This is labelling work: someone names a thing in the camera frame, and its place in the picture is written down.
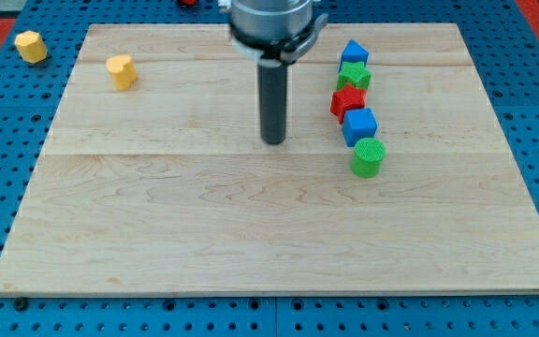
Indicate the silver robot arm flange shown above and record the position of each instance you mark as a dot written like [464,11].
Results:
[273,32]

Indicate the blue cube block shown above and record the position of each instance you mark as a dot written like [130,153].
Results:
[358,124]

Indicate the wooden board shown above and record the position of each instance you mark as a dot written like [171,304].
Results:
[166,190]

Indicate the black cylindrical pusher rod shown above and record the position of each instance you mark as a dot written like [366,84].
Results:
[272,94]

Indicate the green cylinder block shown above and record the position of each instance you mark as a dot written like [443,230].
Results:
[367,158]

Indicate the red star block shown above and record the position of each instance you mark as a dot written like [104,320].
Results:
[345,99]

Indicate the green star block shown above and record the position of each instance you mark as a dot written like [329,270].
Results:
[355,74]

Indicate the blue triangular block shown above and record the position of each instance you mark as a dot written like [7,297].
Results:
[353,52]

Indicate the yellow heart block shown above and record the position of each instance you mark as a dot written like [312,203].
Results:
[122,71]

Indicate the yellow hexagon block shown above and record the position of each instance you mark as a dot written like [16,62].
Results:
[31,47]

